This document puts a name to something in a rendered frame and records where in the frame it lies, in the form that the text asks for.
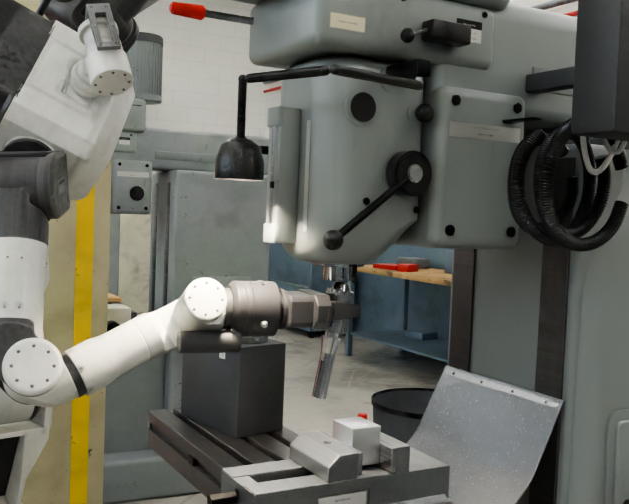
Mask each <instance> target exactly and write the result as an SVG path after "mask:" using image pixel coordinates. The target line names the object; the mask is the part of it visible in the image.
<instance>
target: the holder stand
mask: <svg viewBox="0 0 629 504"><path fill-rule="evenodd" d="M285 351H286V344H285V343H284V342H280V341H276V340H272V339H268V336H263V337H259V340H258V341H256V340H255V338H254V337H242V347H241V351H240V352H233V353H183V361H182V392H181V415H183V416H186V417H188V418H190V419H193V420H195V421H197V422H200V423H202V424H204V425H207V426H209V427H211V428H214V429H216V430H218V431H221V432H223V433H225V434H228V435H230V436H232V437H235V438H241V437H247V436H252V435H257V434H262V433H268V432H273V431H278V430H282V428H283V403H284V377H285Z"/></svg>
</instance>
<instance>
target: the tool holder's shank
mask: <svg viewBox="0 0 629 504"><path fill-rule="evenodd" d="M338 336H339V334H336V333H331V332H327V331H325V335H322V340H321V353H320V358H319V363H318V368H317V373H316V378H315V383H314V388H313V392H312V396H313V397H316V398H318V399H326V397H327V392H328V387H329V382H330V377H331V372H332V367H333V362H334V358H335V353H336V350H337V348H338V345H339V342H340V338H338Z"/></svg>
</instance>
